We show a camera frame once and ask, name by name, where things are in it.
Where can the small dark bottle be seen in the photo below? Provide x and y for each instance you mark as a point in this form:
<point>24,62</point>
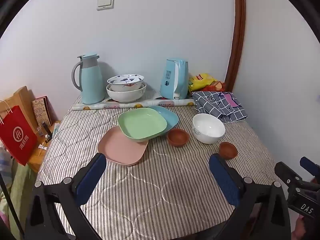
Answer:
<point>47,131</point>

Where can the wooden board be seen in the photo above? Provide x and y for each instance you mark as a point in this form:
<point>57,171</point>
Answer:
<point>22,97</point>

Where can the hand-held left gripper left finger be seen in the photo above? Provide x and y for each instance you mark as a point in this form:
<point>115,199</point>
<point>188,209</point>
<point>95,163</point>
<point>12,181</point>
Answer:
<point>91,177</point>

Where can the wooden bedside stand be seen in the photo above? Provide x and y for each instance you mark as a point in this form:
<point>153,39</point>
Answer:
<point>37,158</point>

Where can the patterned notebook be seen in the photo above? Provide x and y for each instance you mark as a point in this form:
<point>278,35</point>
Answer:
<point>42,110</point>

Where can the green square plate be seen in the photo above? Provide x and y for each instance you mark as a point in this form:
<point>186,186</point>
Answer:
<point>141,125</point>

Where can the grey striped quilt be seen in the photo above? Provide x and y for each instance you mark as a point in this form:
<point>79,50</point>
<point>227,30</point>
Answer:
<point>162,185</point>

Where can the white patterned-rim bowl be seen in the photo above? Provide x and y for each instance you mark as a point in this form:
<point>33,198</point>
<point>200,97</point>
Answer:
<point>208,130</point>

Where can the blue crane print bowl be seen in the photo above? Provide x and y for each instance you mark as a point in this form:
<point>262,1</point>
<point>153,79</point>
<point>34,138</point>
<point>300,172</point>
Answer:
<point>126,80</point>

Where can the red snack bag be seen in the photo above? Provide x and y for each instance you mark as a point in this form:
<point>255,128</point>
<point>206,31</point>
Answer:
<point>216,87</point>

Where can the light blue tissue box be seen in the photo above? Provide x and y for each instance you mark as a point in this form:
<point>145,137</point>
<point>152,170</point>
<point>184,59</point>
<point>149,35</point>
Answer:
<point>172,80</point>

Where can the light green cloth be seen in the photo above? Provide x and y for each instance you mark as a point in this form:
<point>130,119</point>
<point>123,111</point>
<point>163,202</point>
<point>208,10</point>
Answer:
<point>17,192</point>

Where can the light blue thermos jug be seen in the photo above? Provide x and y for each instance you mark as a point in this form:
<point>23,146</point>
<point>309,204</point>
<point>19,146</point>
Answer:
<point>91,82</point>

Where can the large white bowl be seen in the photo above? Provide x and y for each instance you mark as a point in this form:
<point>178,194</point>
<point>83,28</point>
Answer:
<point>126,96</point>

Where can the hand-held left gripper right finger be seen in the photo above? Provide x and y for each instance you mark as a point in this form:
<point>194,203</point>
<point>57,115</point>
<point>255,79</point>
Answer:
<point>222,176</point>

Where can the white wall light switch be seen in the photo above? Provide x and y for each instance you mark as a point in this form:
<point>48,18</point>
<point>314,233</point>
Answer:
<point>105,2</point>

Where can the brown wooden door frame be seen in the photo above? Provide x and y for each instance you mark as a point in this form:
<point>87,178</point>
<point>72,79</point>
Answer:
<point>238,35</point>

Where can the yellow chip bag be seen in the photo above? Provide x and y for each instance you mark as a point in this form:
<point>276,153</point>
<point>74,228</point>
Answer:
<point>201,80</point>

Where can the pink square plate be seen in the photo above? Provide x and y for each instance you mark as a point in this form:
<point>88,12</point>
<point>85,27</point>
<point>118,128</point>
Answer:
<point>120,151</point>

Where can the blue square plate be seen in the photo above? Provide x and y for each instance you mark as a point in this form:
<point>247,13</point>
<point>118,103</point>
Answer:
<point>170,118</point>

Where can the red paper bag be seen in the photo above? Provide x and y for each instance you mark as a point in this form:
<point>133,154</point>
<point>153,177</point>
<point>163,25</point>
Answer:
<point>17,135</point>

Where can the grey checked cloth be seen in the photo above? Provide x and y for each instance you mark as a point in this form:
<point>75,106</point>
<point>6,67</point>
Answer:
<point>217,106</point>

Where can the small brown bowl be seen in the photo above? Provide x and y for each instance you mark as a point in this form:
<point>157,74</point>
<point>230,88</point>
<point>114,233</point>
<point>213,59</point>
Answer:
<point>178,137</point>
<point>228,150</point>

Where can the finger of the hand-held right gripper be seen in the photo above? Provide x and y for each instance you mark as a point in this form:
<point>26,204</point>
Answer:
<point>310,165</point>
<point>287,173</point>

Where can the rolled fruit print table cover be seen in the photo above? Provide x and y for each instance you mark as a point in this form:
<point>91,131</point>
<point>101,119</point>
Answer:
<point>130,104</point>

